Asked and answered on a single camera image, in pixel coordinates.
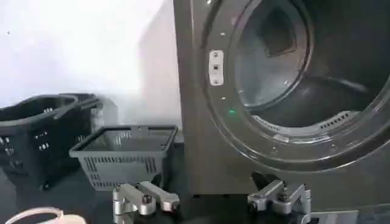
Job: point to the black plastic laundry basket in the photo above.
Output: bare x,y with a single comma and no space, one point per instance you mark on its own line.
39,137

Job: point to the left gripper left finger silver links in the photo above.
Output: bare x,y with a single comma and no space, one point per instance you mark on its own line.
134,199

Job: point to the grey plastic laundry basket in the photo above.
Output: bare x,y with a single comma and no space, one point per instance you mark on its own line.
122,158

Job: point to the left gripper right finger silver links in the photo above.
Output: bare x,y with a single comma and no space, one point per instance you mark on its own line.
280,198

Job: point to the grey dryer with round opening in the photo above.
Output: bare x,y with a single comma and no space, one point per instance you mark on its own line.
283,100

